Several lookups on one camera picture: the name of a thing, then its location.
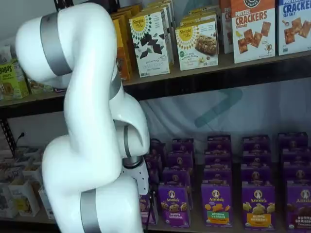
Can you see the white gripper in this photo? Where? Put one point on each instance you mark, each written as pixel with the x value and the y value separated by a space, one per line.
pixel 139 177

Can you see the purple Annie's box pink patch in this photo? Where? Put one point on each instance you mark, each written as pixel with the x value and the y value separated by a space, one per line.
pixel 148 211

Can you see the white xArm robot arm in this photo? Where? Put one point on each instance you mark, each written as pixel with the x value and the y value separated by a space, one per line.
pixel 90 97

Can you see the purple Annie's bunny grahams box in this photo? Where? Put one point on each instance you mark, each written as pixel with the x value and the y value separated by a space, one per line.
pixel 173 208

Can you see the purple Annie's snack box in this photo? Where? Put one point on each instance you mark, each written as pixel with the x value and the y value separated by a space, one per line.
pixel 292 140
pixel 255 157
pixel 154 161
pixel 255 143
pixel 217 159
pixel 217 174
pixel 296 155
pixel 182 145
pixel 176 177
pixel 218 143
pixel 297 172
pixel 256 173
pixel 181 160
pixel 159 146

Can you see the purple Annie's hidden veggies box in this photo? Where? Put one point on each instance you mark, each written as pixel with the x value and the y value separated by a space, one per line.
pixel 217 206

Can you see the white organic pantry box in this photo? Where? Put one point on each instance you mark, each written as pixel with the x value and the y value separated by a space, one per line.
pixel 24 199
pixel 31 156
pixel 46 204
pixel 7 201
pixel 29 173
pixel 11 174

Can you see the purple Annie's box yellow patch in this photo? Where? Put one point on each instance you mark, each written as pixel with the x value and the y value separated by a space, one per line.
pixel 258 208

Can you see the black metal shelf rack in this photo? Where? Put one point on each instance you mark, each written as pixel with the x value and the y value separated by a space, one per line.
pixel 218 81
pixel 24 109

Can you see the orange box with woman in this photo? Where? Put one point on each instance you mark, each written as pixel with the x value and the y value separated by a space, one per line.
pixel 125 53

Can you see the purple Annie's chocolate grahams box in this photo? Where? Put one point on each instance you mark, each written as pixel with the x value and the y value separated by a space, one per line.
pixel 300 208

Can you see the Simple Mills sweet thins box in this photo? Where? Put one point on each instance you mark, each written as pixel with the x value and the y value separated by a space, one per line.
pixel 150 43
pixel 171 36

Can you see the Simple Mills almond bar box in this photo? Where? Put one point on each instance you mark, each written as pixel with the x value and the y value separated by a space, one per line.
pixel 196 46
pixel 199 17

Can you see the green Bobo's box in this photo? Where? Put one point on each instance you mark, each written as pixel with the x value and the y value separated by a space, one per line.
pixel 13 80

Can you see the pretzel crackers cheddar box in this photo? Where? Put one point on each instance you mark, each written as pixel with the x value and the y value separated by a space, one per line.
pixel 226 29
pixel 253 31

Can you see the yellow orange snack box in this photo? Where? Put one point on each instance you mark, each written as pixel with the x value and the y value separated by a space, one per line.
pixel 126 12

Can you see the pretzel crackers sea salt box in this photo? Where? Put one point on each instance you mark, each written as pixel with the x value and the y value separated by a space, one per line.
pixel 295 26

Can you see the white backdrop sheet teal stripe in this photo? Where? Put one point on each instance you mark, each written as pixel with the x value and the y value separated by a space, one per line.
pixel 170 116

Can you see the black power plug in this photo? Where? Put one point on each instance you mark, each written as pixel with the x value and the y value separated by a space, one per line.
pixel 21 136

